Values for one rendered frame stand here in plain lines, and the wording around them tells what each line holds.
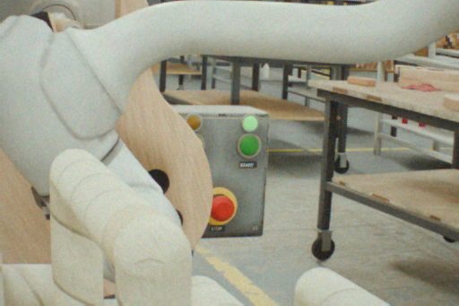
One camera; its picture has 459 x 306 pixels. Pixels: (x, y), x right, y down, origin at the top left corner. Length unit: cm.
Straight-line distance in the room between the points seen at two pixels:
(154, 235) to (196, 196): 94
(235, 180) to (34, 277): 98
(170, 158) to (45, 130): 45
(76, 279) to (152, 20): 41
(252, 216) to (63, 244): 101
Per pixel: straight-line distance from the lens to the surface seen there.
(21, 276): 56
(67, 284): 55
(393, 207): 428
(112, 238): 40
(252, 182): 153
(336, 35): 95
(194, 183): 131
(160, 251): 38
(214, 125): 149
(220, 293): 56
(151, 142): 129
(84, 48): 88
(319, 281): 60
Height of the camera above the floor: 130
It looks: 8 degrees down
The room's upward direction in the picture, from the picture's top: 3 degrees clockwise
